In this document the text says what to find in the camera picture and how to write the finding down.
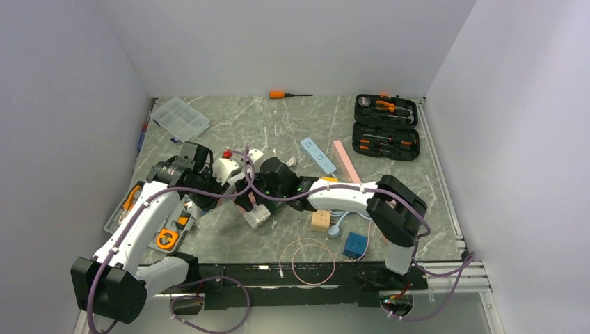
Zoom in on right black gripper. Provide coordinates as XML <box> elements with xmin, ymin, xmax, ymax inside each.
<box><xmin>234</xmin><ymin>170</ymin><xmax>287</xmax><ymax>212</ymax></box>

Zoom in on white power strip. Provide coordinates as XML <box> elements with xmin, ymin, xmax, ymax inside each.
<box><xmin>228</xmin><ymin>172</ymin><xmax>246</xmax><ymax>185</ymax></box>

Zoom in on clear plastic screw box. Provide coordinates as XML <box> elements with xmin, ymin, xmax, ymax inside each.
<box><xmin>151</xmin><ymin>97</ymin><xmax>210</xmax><ymax>142</ymax></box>

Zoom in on black base frame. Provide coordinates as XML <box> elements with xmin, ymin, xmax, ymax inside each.
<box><xmin>165</xmin><ymin>261</ymin><xmax>428</xmax><ymax>310</ymax></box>

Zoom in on aluminium rail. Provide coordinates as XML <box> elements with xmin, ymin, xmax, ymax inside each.
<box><xmin>157</xmin><ymin>261</ymin><xmax>491</xmax><ymax>297</ymax></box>

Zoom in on purple cable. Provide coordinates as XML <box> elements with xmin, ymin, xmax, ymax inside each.
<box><xmin>86</xmin><ymin>147</ymin><xmax>255</xmax><ymax>334</ymax></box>
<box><xmin>241</xmin><ymin>146</ymin><xmax>476</xmax><ymax>323</ymax></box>

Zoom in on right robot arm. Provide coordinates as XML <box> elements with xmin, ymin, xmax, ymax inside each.
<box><xmin>234</xmin><ymin>157</ymin><xmax>428</xmax><ymax>289</ymax></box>

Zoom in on thin pink charging cable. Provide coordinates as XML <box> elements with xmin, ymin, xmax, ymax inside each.
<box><xmin>278</xmin><ymin>221</ymin><xmax>374</xmax><ymax>287</ymax></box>

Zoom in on pink power strip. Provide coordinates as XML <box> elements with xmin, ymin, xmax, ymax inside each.
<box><xmin>332</xmin><ymin>140</ymin><xmax>362</xmax><ymax>184</ymax></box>

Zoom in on blue cube adapter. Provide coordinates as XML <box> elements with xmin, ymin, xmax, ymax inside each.
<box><xmin>342</xmin><ymin>232</ymin><xmax>369</xmax><ymax>260</ymax></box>

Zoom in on black tool case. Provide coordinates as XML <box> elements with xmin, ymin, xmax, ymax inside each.
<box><xmin>352</xmin><ymin>94</ymin><xmax>420</xmax><ymax>161</ymax></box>

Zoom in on blue pen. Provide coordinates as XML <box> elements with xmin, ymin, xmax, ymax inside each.
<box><xmin>136</xmin><ymin>111</ymin><xmax>151</xmax><ymax>152</ymax></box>

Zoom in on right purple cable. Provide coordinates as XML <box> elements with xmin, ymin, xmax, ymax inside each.
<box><xmin>241</xmin><ymin>146</ymin><xmax>476</xmax><ymax>323</ymax></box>

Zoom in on yellow cube adapter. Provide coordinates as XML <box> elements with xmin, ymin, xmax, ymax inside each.
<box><xmin>321</xmin><ymin>176</ymin><xmax>339</xmax><ymax>182</ymax></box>

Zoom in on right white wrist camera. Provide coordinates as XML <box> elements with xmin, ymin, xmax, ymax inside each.
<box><xmin>248</xmin><ymin>149</ymin><xmax>265</xmax><ymax>171</ymax></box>

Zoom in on light blue cable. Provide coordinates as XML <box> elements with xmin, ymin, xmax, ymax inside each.
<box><xmin>328</xmin><ymin>209</ymin><xmax>372</xmax><ymax>239</ymax></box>

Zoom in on pink cube adapter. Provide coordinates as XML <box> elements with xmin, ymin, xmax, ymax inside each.
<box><xmin>234</xmin><ymin>194</ymin><xmax>255</xmax><ymax>212</ymax></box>

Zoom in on round tape measure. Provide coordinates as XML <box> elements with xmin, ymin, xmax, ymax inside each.
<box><xmin>357</xmin><ymin>95</ymin><xmax>372</xmax><ymax>108</ymax></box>

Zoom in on orange handle screwdriver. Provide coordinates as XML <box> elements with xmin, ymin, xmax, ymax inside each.
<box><xmin>268</xmin><ymin>91</ymin><xmax>312</xmax><ymax>100</ymax></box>

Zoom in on white cube adapter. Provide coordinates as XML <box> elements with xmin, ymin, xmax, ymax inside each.
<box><xmin>243</xmin><ymin>205</ymin><xmax>271</xmax><ymax>229</ymax></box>

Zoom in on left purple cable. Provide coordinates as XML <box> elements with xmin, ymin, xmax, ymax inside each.
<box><xmin>86</xmin><ymin>147</ymin><xmax>255</xmax><ymax>334</ymax></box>

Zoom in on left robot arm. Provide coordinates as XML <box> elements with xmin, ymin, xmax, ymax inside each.
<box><xmin>70</xmin><ymin>142</ymin><xmax>229</xmax><ymax>324</ymax></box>

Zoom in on grey tool case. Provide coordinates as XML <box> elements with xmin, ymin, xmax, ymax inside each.
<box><xmin>104</xmin><ymin>181</ymin><xmax>201</xmax><ymax>254</ymax></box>

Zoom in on peach cube adapter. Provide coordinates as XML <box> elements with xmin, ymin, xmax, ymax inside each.
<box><xmin>310</xmin><ymin>210</ymin><xmax>331</xmax><ymax>232</ymax></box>

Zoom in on light blue plug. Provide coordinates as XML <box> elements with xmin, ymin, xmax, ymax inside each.
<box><xmin>300</xmin><ymin>137</ymin><xmax>337</xmax><ymax>177</ymax></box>

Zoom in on orange pliers in black case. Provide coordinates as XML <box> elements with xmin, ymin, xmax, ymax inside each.
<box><xmin>375</xmin><ymin>100</ymin><xmax>413</xmax><ymax>113</ymax></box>

